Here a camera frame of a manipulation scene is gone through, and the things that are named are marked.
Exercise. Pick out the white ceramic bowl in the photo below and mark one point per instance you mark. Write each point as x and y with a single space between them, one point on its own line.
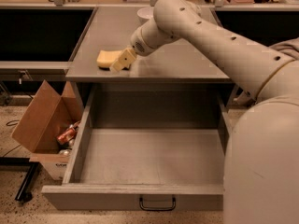
144 14

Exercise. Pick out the grey open top drawer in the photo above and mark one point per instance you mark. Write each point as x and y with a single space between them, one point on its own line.
125 151

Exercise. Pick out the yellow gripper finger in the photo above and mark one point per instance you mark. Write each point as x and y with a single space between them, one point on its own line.
124 58

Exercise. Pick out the grey cabinet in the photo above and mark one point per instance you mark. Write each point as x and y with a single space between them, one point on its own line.
174 71

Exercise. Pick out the black floor stand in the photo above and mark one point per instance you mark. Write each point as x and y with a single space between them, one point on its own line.
28 169

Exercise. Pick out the red crushed can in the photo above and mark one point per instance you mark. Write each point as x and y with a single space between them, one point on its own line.
69 134

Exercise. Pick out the brown cardboard box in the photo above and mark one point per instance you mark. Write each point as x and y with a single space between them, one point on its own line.
46 118

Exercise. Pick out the yellow sponge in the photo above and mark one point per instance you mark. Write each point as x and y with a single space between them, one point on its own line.
106 58

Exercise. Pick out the black drawer handle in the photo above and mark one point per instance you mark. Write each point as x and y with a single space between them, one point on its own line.
151 204

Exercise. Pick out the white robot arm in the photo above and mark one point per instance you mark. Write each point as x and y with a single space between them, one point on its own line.
261 169

